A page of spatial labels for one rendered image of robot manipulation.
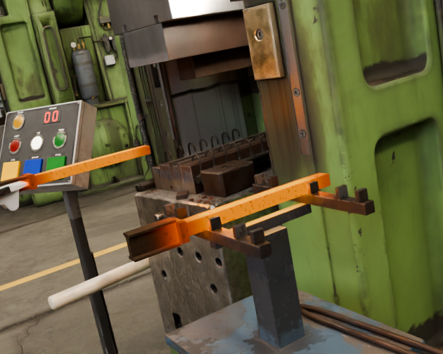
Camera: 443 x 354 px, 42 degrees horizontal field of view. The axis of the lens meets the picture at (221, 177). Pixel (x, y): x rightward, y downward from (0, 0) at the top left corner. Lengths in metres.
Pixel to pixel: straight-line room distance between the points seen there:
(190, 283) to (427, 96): 0.80
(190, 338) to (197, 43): 0.77
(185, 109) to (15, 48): 4.77
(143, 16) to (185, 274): 0.70
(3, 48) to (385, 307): 5.44
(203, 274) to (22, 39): 5.21
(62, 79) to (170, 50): 4.92
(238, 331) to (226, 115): 0.95
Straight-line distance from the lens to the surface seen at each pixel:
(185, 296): 1.65
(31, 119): 2.05
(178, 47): 1.51
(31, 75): 6.48
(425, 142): 1.64
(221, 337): 1.14
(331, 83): 1.29
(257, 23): 1.40
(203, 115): 1.87
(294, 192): 1.03
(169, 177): 1.62
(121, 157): 1.48
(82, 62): 6.42
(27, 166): 1.98
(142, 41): 1.58
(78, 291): 1.89
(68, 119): 1.93
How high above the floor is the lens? 1.27
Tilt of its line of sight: 12 degrees down
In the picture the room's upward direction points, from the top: 11 degrees counter-clockwise
